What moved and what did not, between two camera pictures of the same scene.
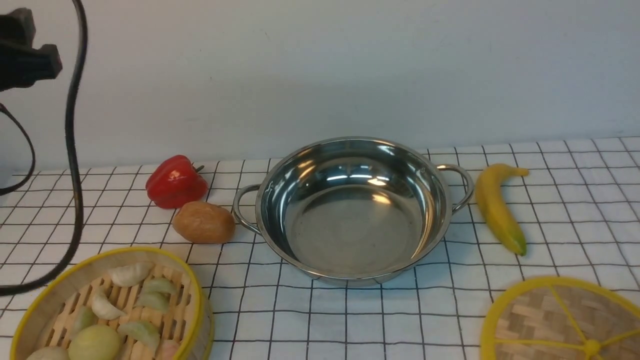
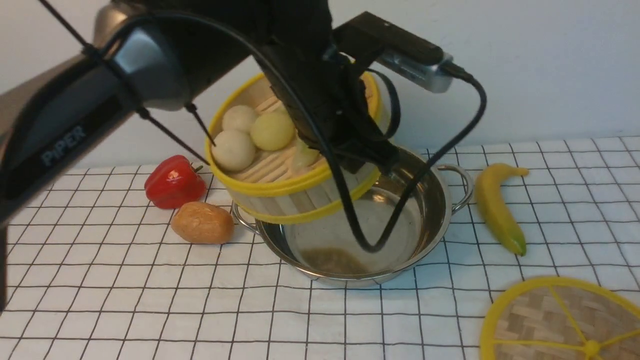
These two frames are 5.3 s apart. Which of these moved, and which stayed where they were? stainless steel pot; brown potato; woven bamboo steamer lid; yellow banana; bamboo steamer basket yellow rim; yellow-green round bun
Moved: bamboo steamer basket yellow rim; yellow-green round bun
Stayed: woven bamboo steamer lid; stainless steel pot; brown potato; yellow banana
